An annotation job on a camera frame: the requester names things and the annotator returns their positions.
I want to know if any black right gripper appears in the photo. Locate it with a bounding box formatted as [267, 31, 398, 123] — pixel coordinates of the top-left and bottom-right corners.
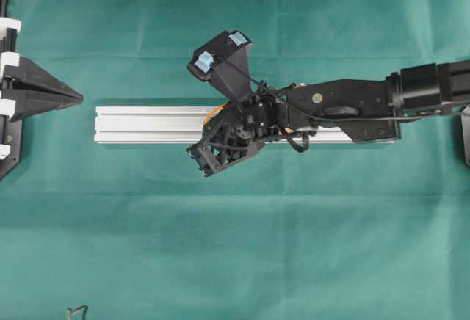
[187, 94, 312, 177]

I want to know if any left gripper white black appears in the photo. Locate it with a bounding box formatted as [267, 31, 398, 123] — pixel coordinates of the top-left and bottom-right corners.
[1, 17, 83, 178]

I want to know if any orange rubber band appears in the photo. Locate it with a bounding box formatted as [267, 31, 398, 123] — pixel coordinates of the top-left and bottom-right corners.
[202, 103, 226, 126]

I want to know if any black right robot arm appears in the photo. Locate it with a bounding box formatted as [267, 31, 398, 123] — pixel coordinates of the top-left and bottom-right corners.
[187, 59, 469, 177]

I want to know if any black camera cable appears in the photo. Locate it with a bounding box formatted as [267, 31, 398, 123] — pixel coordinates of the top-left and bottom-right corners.
[211, 52, 463, 154]

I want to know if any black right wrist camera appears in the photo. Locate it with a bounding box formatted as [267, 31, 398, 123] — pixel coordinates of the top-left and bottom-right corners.
[187, 31, 252, 101]

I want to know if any aluminium extrusion rail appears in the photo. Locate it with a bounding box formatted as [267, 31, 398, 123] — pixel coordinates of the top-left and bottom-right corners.
[94, 106, 399, 149]

